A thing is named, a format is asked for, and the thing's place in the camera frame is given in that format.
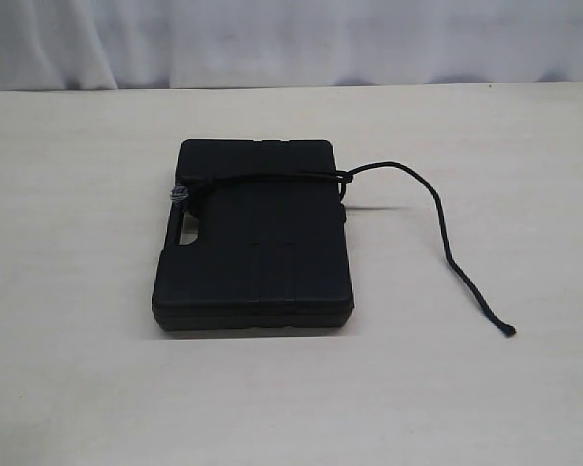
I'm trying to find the black plastic carry case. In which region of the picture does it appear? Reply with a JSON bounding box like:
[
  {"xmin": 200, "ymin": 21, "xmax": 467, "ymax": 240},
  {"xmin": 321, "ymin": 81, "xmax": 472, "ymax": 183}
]
[{"xmin": 152, "ymin": 139, "xmax": 354, "ymax": 331}]

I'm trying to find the black braided rope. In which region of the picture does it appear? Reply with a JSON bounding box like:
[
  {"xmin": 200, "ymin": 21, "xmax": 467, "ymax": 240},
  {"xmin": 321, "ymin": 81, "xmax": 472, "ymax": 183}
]
[{"xmin": 167, "ymin": 161, "xmax": 519, "ymax": 337}]

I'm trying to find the white backdrop curtain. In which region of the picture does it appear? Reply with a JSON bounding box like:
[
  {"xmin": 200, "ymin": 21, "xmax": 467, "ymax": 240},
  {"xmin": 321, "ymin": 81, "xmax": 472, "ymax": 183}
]
[{"xmin": 0, "ymin": 1, "xmax": 583, "ymax": 90}]

